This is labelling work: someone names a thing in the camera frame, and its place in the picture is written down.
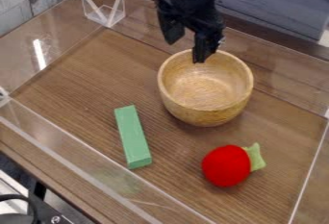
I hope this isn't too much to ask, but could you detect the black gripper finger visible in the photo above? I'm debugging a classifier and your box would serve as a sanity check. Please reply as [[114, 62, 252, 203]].
[[193, 31, 224, 63], [157, 10, 185, 45]]

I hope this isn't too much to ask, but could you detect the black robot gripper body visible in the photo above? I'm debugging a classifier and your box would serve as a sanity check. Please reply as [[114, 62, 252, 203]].
[[157, 0, 225, 34]]

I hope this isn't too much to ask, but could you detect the red plush strawberry toy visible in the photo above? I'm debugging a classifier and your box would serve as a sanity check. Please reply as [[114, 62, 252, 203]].
[[201, 142, 267, 187]]

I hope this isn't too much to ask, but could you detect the light wooden bowl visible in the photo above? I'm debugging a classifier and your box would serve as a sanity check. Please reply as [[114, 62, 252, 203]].
[[157, 50, 255, 127]]

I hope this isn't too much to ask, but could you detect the blue grey sofa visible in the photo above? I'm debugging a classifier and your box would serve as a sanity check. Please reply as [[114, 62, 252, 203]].
[[214, 0, 329, 40]]

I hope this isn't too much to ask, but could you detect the green rectangular block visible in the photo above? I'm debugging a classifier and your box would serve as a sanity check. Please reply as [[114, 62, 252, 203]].
[[115, 105, 152, 169]]

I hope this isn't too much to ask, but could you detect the clear acrylic front wall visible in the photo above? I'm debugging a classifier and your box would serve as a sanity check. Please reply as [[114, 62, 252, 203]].
[[0, 87, 214, 224]]

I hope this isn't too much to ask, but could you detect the black cable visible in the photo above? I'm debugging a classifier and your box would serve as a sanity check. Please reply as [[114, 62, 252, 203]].
[[0, 193, 43, 224]]

